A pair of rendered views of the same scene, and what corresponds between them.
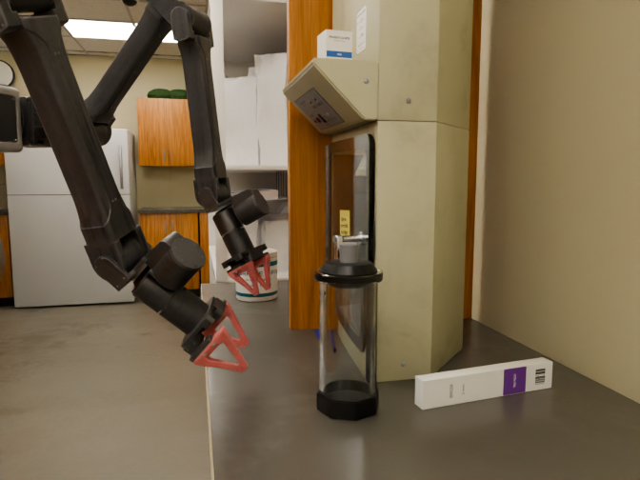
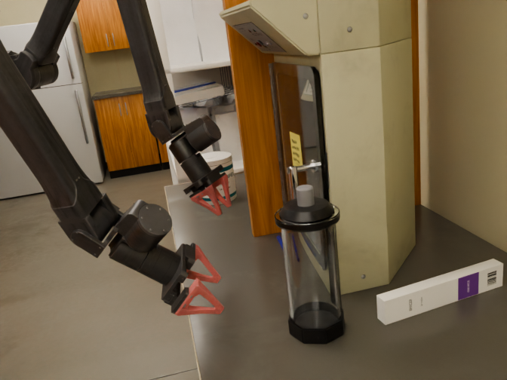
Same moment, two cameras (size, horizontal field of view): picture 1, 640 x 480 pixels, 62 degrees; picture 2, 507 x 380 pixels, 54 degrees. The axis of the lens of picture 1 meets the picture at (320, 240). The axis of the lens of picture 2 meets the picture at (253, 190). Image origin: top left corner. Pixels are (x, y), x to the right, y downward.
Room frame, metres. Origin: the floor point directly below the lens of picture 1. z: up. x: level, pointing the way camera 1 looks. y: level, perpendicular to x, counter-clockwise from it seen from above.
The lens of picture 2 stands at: (0.06, 0.00, 1.46)
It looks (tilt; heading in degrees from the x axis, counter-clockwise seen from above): 18 degrees down; 3
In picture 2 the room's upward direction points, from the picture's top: 7 degrees counter-clockwise
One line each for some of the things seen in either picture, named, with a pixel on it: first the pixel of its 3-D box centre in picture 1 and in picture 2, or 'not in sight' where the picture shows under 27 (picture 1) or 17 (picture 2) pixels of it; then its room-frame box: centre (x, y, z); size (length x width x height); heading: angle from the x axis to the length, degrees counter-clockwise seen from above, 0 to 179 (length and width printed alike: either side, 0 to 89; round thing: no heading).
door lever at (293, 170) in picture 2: (347, 257); (302, 185); (0.98, -0.05, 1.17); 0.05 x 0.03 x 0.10; 103
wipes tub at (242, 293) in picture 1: (256, 273); (214, 177); (1.63, 0.20, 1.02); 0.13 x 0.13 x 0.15
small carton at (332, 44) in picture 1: (334, 50); not in sight; (1.00, -0.03, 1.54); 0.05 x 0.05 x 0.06; 18
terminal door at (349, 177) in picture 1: (347, 237); (299, 158); (1.09, -0.06, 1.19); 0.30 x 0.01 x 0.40; 13
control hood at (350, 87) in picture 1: (324, 102); (262, 30); (1.08, -0.01, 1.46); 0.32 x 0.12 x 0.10; 13
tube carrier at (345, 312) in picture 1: (348, 336); (311, 269); (0.83, -0.05, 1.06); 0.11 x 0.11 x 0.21
